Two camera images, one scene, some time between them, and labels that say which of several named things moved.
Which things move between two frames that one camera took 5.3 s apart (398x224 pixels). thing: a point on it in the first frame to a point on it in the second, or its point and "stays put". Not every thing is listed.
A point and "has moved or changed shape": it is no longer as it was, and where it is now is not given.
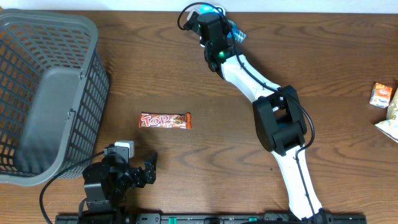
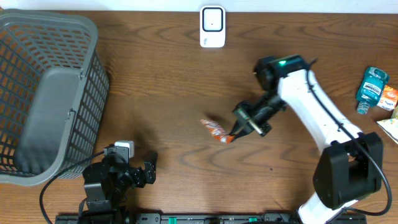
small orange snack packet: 380,95 has moved or changed shape
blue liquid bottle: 234,32 to 369,89
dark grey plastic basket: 54,88 stays put
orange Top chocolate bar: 165,121 to 218,131
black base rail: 296,216 stays put
